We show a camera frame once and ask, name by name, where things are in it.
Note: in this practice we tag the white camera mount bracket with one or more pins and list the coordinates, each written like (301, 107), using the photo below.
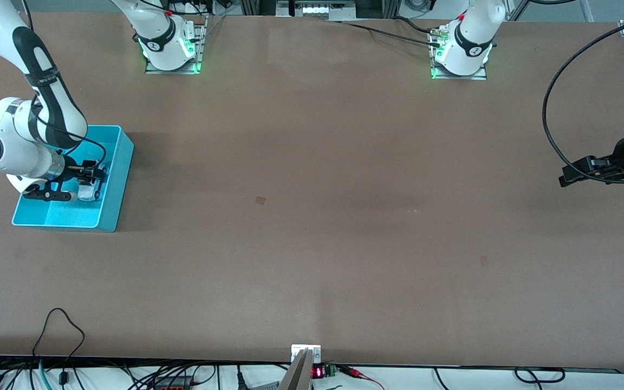
(298, 349)

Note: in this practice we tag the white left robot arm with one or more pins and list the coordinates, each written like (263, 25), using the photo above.
(469, 38)

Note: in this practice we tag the red clip lead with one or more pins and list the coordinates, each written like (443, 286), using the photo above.
(352, 372)

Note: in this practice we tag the aluminium frame posts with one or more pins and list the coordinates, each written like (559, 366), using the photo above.
(258, 6)

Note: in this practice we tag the black power strip red switches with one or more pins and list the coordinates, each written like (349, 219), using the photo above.
(171, 385)

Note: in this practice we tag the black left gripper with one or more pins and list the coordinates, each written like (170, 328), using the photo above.
(623, 153)

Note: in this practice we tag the white lit control box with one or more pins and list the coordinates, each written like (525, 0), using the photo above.
(314, 10)

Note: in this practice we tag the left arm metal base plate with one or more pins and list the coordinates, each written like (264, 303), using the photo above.
(477, 76)

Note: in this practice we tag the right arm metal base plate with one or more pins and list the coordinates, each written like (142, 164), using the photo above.
(152, 69)

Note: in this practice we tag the black power plug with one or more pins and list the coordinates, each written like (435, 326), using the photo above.
(240, 379)

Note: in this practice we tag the teal plastic bin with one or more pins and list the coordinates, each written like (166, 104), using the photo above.
(90, 214)

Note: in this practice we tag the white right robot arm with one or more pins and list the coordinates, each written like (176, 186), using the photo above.
(14, 146)

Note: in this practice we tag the red digit display module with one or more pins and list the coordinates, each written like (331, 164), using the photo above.
(318, 372)

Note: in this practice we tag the grey metal camera post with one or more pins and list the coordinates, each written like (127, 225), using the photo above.
(297, 376)

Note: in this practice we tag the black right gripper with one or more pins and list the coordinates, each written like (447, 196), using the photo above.
(76, 173)

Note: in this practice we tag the white toy jeep black roof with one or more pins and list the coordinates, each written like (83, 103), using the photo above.
(87, 193)

